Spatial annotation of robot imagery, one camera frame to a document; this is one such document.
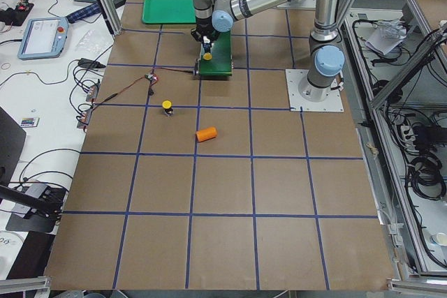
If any crumpled white paper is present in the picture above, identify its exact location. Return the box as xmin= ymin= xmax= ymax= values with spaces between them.
xmin=365 ymin=19 xmax=407 ymax=56

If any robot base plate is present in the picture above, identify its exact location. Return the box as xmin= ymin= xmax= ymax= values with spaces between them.
xmin=285 ymin=69 xmax=344 ymax=112
xmin=276 ymin=0 xmax=316 ymax=10

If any black power adapter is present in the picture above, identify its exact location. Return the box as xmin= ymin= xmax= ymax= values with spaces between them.
xmin=78 ymin=58 xmax=106 ymax=70

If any near blue teach pendant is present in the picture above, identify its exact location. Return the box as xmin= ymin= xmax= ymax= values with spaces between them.
xmin=17 ymin=17 xmax=68 ymax=60

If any blue plaid folded umbrella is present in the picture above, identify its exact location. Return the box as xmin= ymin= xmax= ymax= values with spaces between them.
xmin=66 ymin=2 xmax=101 ymax=24

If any clear plastic bag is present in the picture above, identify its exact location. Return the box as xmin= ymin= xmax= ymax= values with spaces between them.
xmin=76 ymin=29 xmax=112 ymax=53

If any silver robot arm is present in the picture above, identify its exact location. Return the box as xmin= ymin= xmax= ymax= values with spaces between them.
xmin=191 ymin=0 xmax=351 ymax=77

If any plain orange cylinder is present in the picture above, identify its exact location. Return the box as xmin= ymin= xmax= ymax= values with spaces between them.
xmin=196 ymin=126 xmax=218 ymax=142

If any small red controller board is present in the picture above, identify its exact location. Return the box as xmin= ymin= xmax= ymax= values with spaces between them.
xmin=145 ymin=73 xmax=159 ymax=84

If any yellow push button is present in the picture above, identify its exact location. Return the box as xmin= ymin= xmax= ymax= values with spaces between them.
xmin=162 ymin=100 xmax=174 ymax=117
xmin=202 ymin=42 xmax=212 ymax=61

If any green plastic tray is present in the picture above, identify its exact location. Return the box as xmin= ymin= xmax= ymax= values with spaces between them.
xmin=142 ymin=0 xmax=196 ymax=24

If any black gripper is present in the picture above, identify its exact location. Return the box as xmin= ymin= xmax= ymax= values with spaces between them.
xmin=191 ymin=25 xmax=220 ymax=44

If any green conveyor belt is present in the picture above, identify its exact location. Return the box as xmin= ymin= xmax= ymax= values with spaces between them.
xmin=194 ymin=32 xmax=233 ymax=77

